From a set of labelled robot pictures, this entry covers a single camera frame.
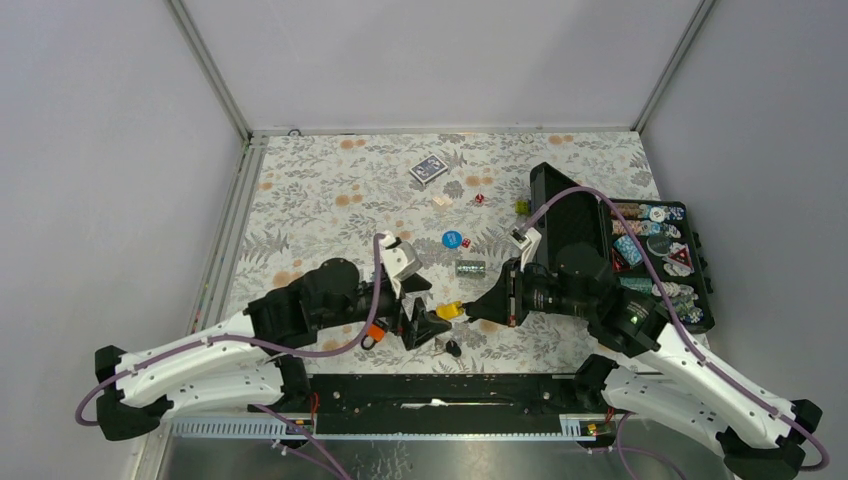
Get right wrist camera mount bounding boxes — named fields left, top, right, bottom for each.
left=509, top=226, right=542, bottom=271

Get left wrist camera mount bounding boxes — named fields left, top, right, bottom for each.
left=378, top=231, right=422, bottom=299

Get translucent small cube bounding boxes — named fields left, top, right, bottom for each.
left=432, top=196, right=453, bottom=209

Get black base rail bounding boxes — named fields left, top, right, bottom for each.
left=268, top=373, right=620, bottom=435

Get blue playing card deck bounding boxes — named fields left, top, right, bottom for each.
left=409, top=155, right=449, bottom=185

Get yellow padlock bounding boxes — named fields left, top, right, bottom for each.
left=435, top=301, right=466, bottom=321

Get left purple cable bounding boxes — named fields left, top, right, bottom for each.
left=74, top=231, right=392, bottom=427

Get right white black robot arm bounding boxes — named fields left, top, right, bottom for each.
left=466, top=244, right=822, bottom=479

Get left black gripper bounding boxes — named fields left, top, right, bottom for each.
left=318, top=274, right=452, bottom=349

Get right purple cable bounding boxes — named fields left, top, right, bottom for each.
left=513, top=186, right=831, bottom=472

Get black headed key bunch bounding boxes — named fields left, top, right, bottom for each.
left=434, top=339, right=462, bottom=358

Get black poker chip case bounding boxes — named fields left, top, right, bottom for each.
left=534, top=191, right=715, bottom=334

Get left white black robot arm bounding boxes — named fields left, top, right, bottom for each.
left=94, top=258, right=451, bottom=441

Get yellow green small die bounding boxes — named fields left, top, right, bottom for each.
left=514, top=200, right=531, bottom=216

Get orange padlock with key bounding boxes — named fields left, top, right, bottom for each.
left=360, top=324, right=386, bottom=351

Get floral tablecloth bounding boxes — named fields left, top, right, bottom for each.
left=226, top=132, right=659, bottom=374

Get blue round poker chip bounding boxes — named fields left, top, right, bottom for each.
left=441, top=230, right=464, bottom=249

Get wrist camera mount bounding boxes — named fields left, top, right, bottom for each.
left=509, top=226, right=542, bottom=271
left=378, top=231, right=422, bottom=299

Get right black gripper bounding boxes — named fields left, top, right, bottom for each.
left=466, top=256, right=594, bottom=327

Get patterned poker chip roll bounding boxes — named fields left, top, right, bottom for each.
left=455, top=260, right=487, bottom=278

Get purple cable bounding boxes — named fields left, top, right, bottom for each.
left=513, top=186, right=831, bottom=472
left=74, top=231, right=392, bottom=427

